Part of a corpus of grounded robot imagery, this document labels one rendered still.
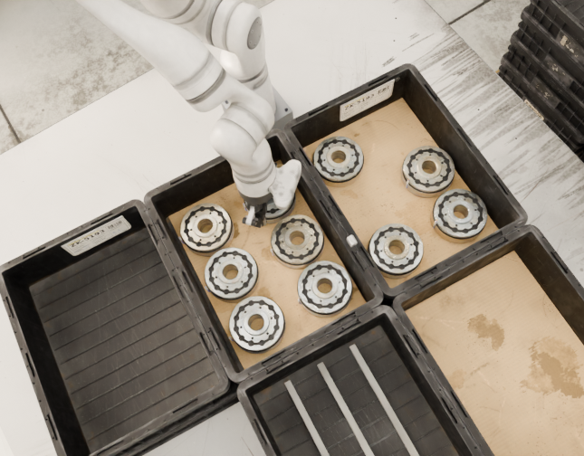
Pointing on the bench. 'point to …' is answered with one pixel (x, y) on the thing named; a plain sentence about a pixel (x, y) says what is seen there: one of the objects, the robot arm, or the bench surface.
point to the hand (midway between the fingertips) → (264, 209)
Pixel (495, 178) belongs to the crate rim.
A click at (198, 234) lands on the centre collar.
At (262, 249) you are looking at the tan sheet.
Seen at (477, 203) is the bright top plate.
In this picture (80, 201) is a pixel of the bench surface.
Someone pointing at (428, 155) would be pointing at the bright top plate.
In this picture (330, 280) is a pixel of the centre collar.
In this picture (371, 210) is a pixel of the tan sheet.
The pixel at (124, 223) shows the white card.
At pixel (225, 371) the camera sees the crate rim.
